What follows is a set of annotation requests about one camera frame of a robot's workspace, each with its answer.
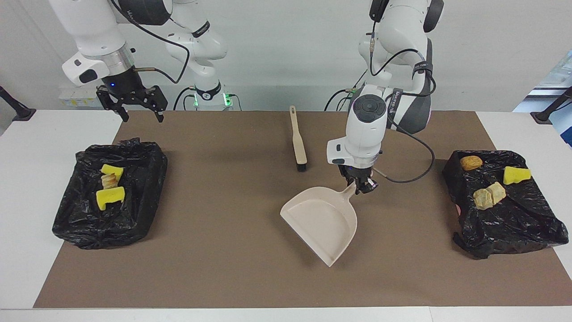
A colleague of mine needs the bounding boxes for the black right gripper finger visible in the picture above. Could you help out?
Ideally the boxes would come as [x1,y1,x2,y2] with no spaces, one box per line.
[96,87,130,123]
[143,86,168,123]

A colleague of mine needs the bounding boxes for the beige plastic dustpan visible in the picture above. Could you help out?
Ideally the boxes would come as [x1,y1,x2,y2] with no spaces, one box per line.
[280,180,358,267]

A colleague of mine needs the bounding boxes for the beige hand brush black bristles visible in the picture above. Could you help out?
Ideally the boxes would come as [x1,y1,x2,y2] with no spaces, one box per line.
[289,106,308,172]

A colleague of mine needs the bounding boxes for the large notched yellow sponge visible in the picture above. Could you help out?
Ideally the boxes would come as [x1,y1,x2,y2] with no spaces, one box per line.
[96,186,126,211]

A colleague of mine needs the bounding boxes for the brown bread roll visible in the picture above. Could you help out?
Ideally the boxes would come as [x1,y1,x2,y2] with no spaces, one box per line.
[460,155,484,171]

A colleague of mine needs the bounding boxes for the pale croissant piece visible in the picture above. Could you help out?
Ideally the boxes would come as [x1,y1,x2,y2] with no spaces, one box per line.
[473,188,494,211]

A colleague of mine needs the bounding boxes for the yellow sponge piece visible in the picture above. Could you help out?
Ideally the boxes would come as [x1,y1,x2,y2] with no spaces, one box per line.
[503,166,532,186]

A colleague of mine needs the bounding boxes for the black bag-lined trash bin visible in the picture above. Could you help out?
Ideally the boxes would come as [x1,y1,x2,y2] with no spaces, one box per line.
[52,138,168,250]
[442,150,569,260]

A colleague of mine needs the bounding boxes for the black stand foot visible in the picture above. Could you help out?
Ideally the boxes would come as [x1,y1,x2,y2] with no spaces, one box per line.
[530,87,572,125]
[0,85,36,121]

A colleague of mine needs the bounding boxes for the brown table mat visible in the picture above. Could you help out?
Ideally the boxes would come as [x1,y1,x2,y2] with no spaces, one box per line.
[34,110,572,309]

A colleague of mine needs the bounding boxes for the black base cable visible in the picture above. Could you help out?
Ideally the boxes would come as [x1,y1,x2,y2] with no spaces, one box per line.
[173,86,197,111]
[324,69,369,111]

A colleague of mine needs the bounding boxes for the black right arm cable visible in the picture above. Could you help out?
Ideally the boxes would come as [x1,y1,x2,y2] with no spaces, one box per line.
[109,0,190,85]

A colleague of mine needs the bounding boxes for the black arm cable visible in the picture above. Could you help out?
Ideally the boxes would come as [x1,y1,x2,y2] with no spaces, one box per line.
[109,0,190,85]
[369,27,437,184]

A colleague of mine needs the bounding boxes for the white wall socket box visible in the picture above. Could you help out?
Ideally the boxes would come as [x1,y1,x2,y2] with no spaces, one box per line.
[59,86,108,108]

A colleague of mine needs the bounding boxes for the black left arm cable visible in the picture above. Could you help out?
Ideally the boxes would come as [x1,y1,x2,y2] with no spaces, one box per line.
[369,27,437,184]

